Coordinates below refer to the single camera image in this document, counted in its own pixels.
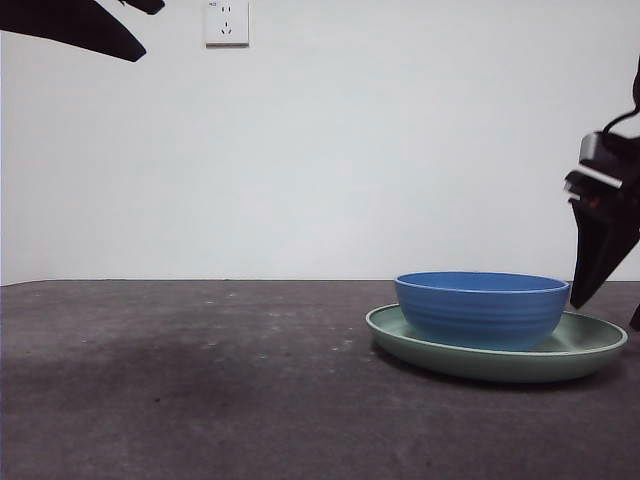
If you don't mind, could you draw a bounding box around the white wall power socket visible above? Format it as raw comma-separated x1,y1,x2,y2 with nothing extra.
204,0,250,49

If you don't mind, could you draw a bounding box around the pale green round plate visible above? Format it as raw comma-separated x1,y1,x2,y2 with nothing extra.
365,302,629,384

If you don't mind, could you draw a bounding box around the blue ribbed bowl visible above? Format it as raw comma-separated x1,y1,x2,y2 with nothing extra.
393,270,571,351

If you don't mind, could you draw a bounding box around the black camera cable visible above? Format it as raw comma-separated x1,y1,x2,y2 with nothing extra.
599,62,640,137

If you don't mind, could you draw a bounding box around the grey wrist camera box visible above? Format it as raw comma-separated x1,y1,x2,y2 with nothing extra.
578,131,640,179

